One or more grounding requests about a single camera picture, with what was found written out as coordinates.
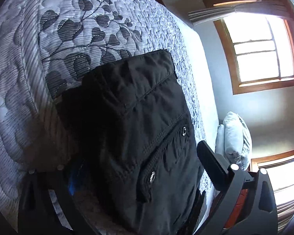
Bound wooden framed headboard window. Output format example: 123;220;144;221
250;150;294;205

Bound grey patterned quilted bedspread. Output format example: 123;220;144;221
0;0;211;235

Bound black quilted pants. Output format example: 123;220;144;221
57;49;203;234

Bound light blue bed sheet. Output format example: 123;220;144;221
174;16;219;150

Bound dark red wooden headboard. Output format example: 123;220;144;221
224;189;248;229

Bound folded grey blue duvet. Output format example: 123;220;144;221
215;111;252;170

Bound grey headboard window curtain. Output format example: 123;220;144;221
277;200;294;233

